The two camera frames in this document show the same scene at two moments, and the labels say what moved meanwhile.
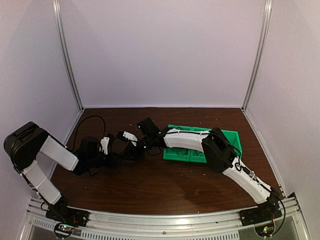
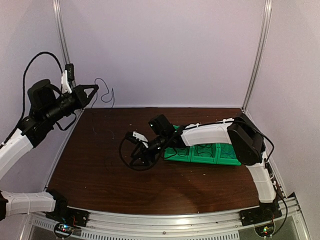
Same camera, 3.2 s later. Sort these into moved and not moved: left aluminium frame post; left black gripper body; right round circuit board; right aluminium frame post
Moved: left black gripper body
Not moved: left aluminium frame post; right aluminium frame post; right round circuit board
